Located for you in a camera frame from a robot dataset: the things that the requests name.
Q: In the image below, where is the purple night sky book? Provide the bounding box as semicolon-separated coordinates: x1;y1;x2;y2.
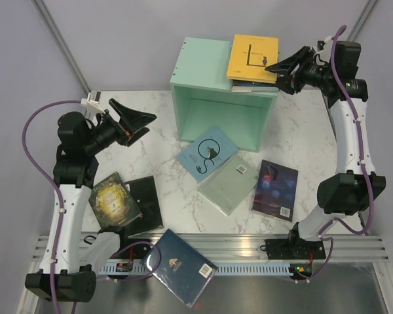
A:
252;160;298;222

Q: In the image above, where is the mint green open cabinet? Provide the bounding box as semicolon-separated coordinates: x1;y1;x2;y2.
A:
170;37;278;152

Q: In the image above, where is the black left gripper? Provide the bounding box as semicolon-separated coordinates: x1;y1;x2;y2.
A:
83;98;156;154

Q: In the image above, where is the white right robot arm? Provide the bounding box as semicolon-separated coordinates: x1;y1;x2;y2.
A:
266;37;386;258

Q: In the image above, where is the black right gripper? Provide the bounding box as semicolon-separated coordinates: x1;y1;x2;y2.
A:
265;45;335;96

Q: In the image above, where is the black glossy book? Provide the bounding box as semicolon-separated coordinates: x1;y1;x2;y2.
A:
124;176;164;236

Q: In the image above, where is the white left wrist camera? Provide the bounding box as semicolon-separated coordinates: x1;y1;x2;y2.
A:
80;90;104;115

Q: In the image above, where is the aluminium rail base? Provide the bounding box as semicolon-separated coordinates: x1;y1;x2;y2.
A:
32;232;390;262

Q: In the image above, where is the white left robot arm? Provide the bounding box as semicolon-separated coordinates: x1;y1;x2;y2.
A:
24;99;157;312

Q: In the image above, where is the light blue cable duct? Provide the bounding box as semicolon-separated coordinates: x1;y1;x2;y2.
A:
98;261;312;276

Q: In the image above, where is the dark blue hardcover book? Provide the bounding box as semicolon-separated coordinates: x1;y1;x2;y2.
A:
141;229;218;308

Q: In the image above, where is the teal ocean cover book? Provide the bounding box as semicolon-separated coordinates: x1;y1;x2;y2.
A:
229;41;281;93

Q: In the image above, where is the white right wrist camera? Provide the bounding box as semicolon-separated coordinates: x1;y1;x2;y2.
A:
313;36;333;65

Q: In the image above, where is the pale green grey book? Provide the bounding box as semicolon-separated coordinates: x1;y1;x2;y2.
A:
199;155;258;216

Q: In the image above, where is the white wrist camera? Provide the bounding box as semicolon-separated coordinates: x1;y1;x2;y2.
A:
80;90;104;115
313;36;333;65

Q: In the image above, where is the green Alice Wonderland book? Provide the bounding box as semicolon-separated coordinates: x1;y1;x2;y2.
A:
88;171;142;229

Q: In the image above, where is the yellow hardcover book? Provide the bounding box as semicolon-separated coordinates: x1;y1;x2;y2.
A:
226;33;280;84

